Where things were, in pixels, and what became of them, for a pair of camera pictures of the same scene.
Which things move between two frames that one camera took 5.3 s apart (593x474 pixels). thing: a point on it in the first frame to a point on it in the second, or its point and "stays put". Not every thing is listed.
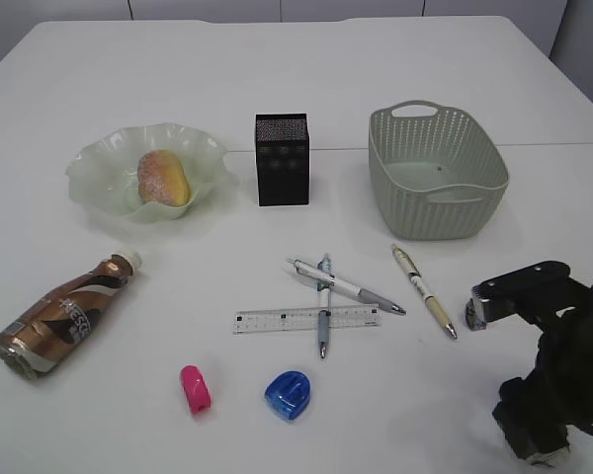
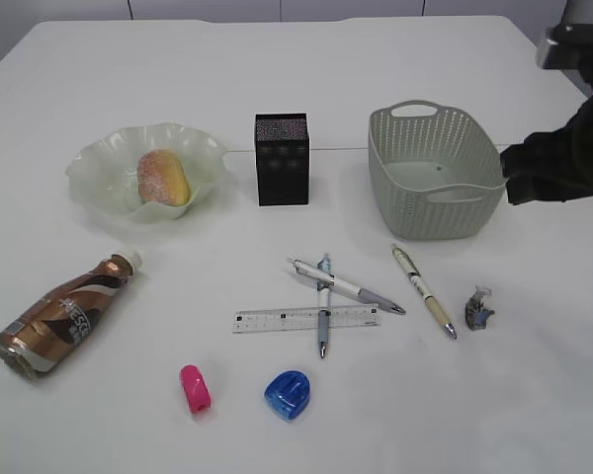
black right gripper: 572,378 to 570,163
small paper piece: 475,316 stays put
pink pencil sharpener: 196,388 stays put
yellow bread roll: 163,178 stays put
